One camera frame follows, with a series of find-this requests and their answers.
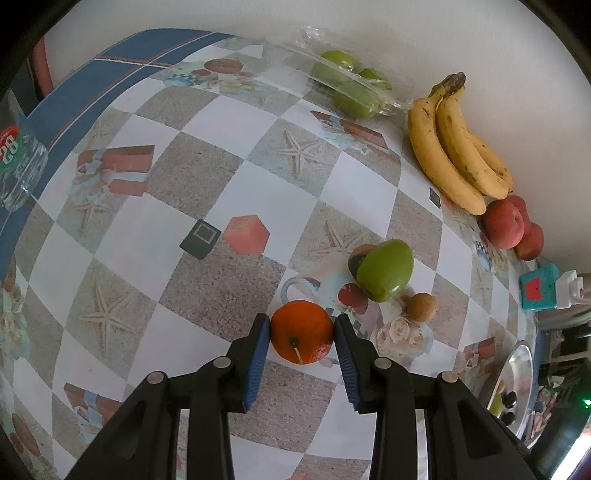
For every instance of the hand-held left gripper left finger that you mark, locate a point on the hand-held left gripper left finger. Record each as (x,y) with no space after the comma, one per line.
(258,360)

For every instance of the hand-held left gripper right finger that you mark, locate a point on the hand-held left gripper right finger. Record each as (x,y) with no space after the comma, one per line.
(345,364)

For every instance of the orange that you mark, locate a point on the orange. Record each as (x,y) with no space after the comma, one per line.
(300,327)

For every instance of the large steel bowl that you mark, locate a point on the large steel bowl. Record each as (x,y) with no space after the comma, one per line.
(517,364)

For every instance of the brown kiwi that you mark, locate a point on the brown kiwi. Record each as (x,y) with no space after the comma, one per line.
(421,307)

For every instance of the green mango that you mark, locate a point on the green mango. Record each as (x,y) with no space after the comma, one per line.
(496,404)
(385,272)

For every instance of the dark plum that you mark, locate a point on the dark plum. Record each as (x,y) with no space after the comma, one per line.
(510,399)
(508,418)

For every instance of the teal toy box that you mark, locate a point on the teal toy box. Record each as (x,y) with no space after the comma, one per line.
(535,286)

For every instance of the pink peach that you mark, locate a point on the pink peach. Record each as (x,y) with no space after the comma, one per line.
(504,222)

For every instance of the printed checkered tablecloth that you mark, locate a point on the printed checkered tablecloth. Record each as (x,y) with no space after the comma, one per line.
(207,152)

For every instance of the red apple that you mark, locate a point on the red apple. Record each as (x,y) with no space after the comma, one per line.
(532,241)

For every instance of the yellow banana bunch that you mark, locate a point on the yellow banana bunch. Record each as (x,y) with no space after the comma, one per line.
(443,157)

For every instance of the white plug adapter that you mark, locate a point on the white plug adapter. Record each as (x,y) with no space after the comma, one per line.
(570,288)

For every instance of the green jujube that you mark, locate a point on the green jujube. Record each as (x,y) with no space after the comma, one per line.
(341,63)
(376,79)
(355,100)

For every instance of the clear glass cup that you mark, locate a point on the clear glass cup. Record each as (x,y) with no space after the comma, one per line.
(21,175)

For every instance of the clear plastic bag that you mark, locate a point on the clear plastic bag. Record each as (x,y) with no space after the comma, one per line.
(304,50)

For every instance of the red chair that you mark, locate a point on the red chair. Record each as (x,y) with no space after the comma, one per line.
(41,69)

